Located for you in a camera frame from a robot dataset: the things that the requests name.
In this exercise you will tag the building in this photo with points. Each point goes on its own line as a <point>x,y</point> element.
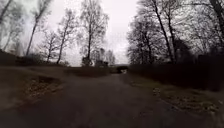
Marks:
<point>100,63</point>

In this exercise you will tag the row of bare trees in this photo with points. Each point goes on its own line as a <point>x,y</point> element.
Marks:
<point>176,30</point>
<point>66,33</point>

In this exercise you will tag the vehicle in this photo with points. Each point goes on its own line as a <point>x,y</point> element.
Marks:
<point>122,69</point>

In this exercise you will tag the grass verge with leaves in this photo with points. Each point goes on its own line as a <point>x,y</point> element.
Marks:
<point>186,98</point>
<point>36,87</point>

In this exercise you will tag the dark hedge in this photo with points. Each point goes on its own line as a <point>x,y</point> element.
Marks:
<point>180,75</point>

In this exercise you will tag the dark asphalt road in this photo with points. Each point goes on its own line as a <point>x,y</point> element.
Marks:
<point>100,103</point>

